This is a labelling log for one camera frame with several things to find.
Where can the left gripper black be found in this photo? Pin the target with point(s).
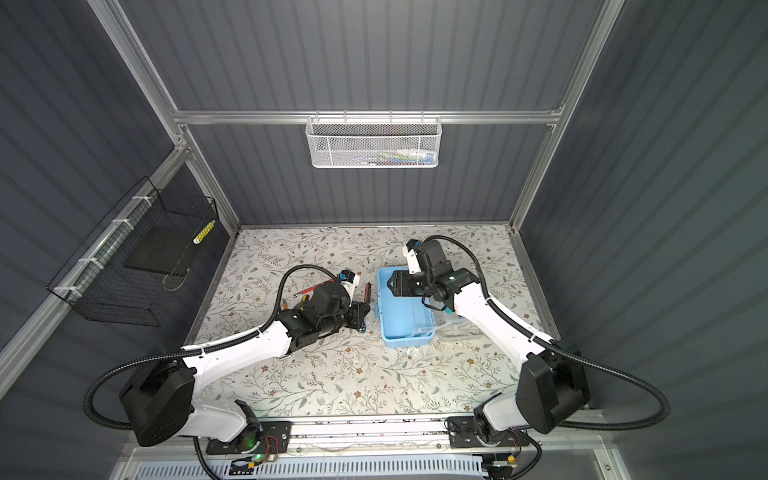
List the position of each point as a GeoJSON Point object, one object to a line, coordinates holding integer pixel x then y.
{"type": "Point", "coordinates": [358, 310]}

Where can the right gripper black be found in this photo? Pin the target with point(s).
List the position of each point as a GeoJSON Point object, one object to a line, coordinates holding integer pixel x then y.
{"type": "Point", "coordinates": [401, 282]}

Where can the blue plastic tool box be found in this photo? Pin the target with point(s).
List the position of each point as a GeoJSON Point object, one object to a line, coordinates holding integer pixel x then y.
{"type": "Point", "coordinates": [406, 322]}

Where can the red handled hex key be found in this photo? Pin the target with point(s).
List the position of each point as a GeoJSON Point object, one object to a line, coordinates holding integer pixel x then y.
{"type": "Point", "coordinates": [305, 291]}

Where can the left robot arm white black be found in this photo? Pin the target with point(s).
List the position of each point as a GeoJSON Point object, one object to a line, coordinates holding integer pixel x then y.
{"type": "Point", "coordinates": [163, 399]}

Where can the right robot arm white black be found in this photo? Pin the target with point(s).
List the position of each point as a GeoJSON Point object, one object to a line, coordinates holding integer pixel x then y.
{"type": "Point", "coordinates": [550, 387]}

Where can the markers in white basket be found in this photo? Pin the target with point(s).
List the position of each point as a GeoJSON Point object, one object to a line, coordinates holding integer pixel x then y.
{"type": "Point", "coordinates": [418, 157]}

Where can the yellow green marker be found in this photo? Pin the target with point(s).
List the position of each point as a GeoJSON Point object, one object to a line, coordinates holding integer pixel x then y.
{"type": "Point", "coordinates": [203, 232]}

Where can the black pad in basket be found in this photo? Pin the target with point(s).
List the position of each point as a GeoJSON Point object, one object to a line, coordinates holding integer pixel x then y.
{"type": "Point", "coordinates": [164, 251]}

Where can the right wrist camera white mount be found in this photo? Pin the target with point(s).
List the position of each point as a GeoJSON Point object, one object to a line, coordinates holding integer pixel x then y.
{"type": "Point", "coordinates": [426, 256]}

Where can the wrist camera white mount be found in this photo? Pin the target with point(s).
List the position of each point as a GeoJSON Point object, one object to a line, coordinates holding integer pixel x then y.
{"type": "Point", "coordinates": [349, 281]}
{"type": "Point", "coordinates": [426, 256]}

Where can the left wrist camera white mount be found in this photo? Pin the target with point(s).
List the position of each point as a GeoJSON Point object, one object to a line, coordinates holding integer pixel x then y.
{"type": "Point", "coordinates": [349, 281]}

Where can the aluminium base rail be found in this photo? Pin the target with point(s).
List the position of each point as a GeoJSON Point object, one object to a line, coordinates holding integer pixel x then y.
{"type": "Point", "coordinates": [404, 446]}

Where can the white wire mesh basket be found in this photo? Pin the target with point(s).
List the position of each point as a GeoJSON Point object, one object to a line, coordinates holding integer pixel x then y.
{"type": "Point", "coordinates": [337, 145]}

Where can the black wire basket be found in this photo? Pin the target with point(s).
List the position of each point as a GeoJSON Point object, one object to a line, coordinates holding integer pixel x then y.
{"type": "Point", "coordinates": [100, 288]}

